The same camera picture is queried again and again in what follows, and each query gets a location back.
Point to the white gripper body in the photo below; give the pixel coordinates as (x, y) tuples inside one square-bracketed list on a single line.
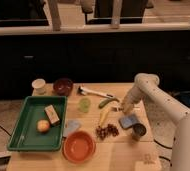
[(133, 96)]

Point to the silver fork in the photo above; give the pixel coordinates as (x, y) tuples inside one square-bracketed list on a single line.
[(117, 109)]

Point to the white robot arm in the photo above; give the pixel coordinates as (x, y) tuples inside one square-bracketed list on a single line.
[(147, 84)]

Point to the dark maroon bowl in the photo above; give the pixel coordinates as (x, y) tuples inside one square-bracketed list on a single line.
[(63, 87)]

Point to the orange red bowl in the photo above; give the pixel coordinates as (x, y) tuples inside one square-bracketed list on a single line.
[(79, 147)]

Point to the blue sponge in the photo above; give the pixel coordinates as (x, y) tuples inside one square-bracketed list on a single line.
[(128, 121)]

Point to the metal cup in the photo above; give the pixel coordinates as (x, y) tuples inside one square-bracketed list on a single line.
[(139, 130)]

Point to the yellow banana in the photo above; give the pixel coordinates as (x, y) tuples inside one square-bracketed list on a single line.
[(103, 115)]

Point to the bunch of red grapes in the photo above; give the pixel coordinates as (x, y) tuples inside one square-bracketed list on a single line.
[(104, 132)]

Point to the green translucent cup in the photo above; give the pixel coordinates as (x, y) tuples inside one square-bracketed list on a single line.
[(84, 105)]

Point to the grey cloth piece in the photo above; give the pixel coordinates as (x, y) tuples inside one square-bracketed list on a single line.
[(71, 126)]

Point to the yellow apple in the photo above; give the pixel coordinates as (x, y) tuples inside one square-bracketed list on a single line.
[(43, 126)]

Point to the white cup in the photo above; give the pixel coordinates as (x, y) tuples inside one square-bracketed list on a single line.
[(39, 85)]

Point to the green plastic tray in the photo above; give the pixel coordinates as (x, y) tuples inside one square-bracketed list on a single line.
[(26, 136)]

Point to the white handled brush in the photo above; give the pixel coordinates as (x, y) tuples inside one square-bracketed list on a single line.
[(83, 90)]

